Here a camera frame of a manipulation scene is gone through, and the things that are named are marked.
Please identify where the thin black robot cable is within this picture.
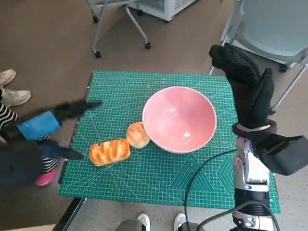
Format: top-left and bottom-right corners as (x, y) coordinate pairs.
(184, 148), (238, 231)

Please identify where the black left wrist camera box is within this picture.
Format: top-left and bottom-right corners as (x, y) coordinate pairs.
(0, 127), (46, 191)

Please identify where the white sneaker with black tongue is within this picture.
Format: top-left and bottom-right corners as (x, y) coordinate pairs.
(136, 213), (151, 231)
(173, 212), (190, 231)

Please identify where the round toy bread bun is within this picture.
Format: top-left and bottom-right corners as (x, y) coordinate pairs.
(126, 121), (150, 149)

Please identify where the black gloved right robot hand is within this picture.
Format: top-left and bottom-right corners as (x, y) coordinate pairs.
(208, 44), (275, 130)

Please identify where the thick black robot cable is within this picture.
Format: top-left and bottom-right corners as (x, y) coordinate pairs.
(197, 201), (281, 231)

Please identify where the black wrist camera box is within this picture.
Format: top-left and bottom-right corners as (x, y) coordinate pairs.
(0, 127), (46, 191)
(252, 134), (308, 176)

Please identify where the person's white shoe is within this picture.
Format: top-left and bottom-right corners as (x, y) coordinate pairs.
(0, 88), (31, 107)
(0, 69), (16, 87)

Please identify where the black table frame bar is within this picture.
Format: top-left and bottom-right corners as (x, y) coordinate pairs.
(54, 197), (87, 231)

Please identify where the long toy bread loaf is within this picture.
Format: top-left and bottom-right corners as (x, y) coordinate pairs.
(89, 138), (132, 167)

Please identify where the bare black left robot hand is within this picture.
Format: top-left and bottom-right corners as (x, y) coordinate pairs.
(18, 100), (102, 161)

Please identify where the grey mesh chair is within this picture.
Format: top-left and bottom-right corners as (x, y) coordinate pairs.
(208, 0), (308, 116)

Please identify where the pink bowl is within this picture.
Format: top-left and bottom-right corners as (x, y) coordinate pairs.
(141, 86), (218, 154)

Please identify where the white cabinet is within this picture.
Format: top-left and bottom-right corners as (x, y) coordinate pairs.
(128, 0), (193, 22)

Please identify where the person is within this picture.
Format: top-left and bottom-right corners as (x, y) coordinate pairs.
(0, 102), (59, 187)

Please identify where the green cutting mat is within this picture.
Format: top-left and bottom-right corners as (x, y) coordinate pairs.
(59, 70), (282, 214)

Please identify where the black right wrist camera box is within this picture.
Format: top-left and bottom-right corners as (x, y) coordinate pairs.
(252, 134), (308, 176)

